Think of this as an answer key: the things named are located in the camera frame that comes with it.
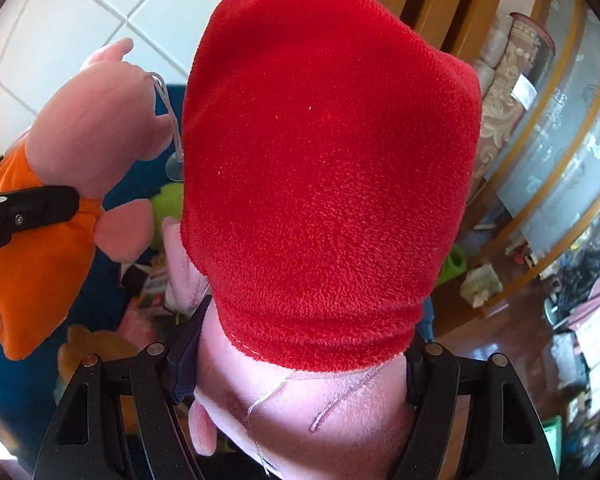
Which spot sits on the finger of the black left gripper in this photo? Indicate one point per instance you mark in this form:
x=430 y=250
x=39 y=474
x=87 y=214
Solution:
x=34 y=208

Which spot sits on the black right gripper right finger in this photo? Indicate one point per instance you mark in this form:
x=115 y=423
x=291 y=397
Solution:
x=504 y=437

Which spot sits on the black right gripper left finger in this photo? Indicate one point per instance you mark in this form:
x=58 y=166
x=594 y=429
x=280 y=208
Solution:
x=86 y=437

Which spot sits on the orange dress pig plush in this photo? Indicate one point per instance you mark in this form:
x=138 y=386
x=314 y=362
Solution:
x=87 y=136

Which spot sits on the red dress pig plush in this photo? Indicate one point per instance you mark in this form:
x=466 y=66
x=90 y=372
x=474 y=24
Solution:
x=328 y=151

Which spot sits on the brown dog plush toy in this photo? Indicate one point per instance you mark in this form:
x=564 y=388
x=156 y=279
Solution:
x=81 y=342

